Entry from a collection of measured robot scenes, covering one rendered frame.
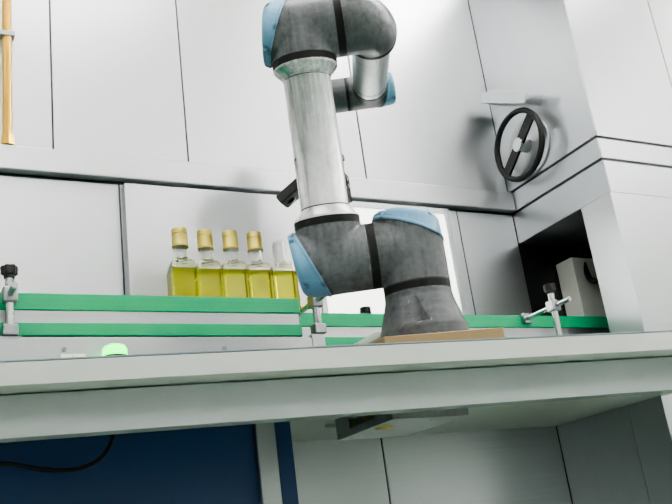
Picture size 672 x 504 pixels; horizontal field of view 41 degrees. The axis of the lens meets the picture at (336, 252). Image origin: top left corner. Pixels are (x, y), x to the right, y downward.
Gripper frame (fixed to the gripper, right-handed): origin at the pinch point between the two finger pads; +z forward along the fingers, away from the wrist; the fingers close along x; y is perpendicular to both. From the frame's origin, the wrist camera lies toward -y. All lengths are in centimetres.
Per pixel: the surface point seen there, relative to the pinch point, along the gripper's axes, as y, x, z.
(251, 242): -14.4, -6.8, -0.8
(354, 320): 3.3, 6.0, 18.2
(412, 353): 27, -48, 38
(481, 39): 38, 70, -77
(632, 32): 80, 63, -62
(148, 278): -37.7, -12.0, 4.0
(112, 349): -26, -48, 28
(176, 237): -26.4, -19.3, -1.2
